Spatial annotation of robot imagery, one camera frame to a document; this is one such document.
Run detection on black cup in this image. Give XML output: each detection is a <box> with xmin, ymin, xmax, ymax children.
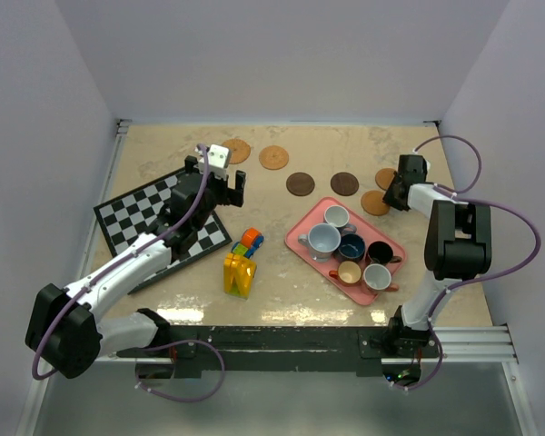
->
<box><xmin>366</xmin><ymin>241</ymin><xmax>402</xmax><ymax>265</ymax></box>

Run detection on black white chessboard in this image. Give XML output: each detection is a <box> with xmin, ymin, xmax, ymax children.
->
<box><xmin>94</xmin><ymin>168</ymin><xmax>232</xmax><ymax>293</ymax></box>

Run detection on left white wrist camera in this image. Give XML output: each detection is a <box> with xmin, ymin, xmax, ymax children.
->
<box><xmin>195</xmin><ymin>144</ymin><xmax>232</xmax><ymax>180</ymax></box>

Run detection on white cup brown handle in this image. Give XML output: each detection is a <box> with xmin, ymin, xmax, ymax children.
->
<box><xmin>362</xmin><ymin>263</ymin><xmax>400</xmax><ymax>292</ymax></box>

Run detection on dark wooden coaster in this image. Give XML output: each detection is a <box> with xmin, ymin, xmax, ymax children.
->
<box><xmin>285</xmin><ymin>172</ymin><xmax>315</xmax><ymax>196</ymax></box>
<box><xmin>330</xmin><ymin>172</ymin><xmax>360</xmax><ymax>196</ymax></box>

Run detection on yellow toy block house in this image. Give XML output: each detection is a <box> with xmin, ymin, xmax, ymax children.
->
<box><xmin>223</xmin><ymin>253</ymin><xmax>257</xmax><ymax>299</ymax></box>

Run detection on dark blue cup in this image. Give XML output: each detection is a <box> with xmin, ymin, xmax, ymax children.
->
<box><xmin>334</xmin><ymin>233</ymin><xmax>366</xmax><ymax>263</ymax></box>

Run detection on orange cup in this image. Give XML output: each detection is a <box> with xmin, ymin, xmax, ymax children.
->
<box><xmin>328</xmin><ymin>261</ymin><xmax>362</xmax><ymax>286</ymax></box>

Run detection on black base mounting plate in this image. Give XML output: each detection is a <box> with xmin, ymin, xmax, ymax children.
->
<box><xmin>118</xmin><ymin>325</ymin><xmax>439</xmax><ymax>379</ymax></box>

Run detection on woven rattan coaster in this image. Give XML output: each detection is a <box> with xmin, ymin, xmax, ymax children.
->
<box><xmin>259</xmin><ymin>145</ymin><xmax>289</xmax><ymax>170</ymax></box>
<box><xmin>222</xmin><ymin>138</ymin><xmax>251</xmax><ymax>164</ymax></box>
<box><xmin>375</xmin><ymin>168</ymin><xmax>396</xmax><ymax>191</ymax></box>
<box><xmin>361</xmin><ymin>190</ymin><xmax>391</xmax><ymax>216</ymax></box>

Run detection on colourful toy car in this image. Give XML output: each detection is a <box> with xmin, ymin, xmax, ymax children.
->
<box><xmin>231</xmin><ymin>227</ymin><xmax>264</xmax><ymax>259</ymax></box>

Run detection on small white cup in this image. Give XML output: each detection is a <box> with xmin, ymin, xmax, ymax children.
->
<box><xmin>323</xmin><ymin>205</ymin><xmax>357</xmax><ymax>234</ymax></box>

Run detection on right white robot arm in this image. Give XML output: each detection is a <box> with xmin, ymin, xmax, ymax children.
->
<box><xmin>381</xmin><ymin>154</ymin><xmax>492</xmax><ymax>357</ymax></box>

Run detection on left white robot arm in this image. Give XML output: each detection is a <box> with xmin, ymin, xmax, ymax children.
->
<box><xmin>25</xmin><ymin>144</ymin><xmax>246</xmax><ymax>381</ymax></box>

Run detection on large light blue cup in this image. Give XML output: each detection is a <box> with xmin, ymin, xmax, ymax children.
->
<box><xmin>298</xmin><ymin>223</ymin><xmax>342</xmax><ymax>263</ymax></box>

